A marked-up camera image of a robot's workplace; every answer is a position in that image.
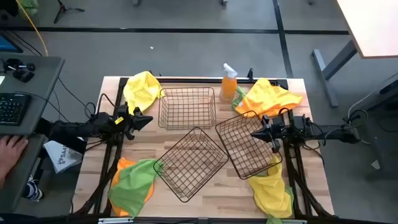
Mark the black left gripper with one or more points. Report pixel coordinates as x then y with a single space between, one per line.
130 127

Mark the person's foot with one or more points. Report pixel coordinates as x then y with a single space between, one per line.
32 190

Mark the blue screen monitor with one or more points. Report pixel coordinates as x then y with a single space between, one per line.
7 45

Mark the light orange microfiber towel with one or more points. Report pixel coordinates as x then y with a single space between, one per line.
267 96

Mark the gray desk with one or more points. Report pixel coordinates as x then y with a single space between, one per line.
40 81

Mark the white paper bag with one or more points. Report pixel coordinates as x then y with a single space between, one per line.
62 157

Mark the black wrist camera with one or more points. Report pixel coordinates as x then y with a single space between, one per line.
281 122
118 122

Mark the black tripod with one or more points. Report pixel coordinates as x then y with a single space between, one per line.
62 8

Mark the person's hand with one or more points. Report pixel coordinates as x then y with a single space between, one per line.
12 152

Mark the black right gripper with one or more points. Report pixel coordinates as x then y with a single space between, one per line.
273 137

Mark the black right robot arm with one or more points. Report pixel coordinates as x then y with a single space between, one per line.
329 130

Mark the gray table leg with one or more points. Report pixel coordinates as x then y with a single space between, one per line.
326 84

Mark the white table top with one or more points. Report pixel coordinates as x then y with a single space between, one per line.
373 25

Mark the silver metal bracket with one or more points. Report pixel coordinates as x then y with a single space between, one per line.
115 220

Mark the green cloth bundle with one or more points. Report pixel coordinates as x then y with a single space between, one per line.
29 6

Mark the orange spray bottle white trigger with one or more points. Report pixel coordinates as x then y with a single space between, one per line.
228 88

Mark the black table clamp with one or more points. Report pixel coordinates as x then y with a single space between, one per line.
250 74

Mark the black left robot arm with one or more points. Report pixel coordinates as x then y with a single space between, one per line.
71 129

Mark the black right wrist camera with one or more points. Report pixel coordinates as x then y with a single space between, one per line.
281 122

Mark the yellow microfiber towel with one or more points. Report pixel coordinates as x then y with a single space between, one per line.
141 90
270 193

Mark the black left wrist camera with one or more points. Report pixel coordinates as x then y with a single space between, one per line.
118 122

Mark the black desk gadget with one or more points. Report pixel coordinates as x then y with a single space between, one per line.
21 74

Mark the black keyboard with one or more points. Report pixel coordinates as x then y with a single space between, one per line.
14 109

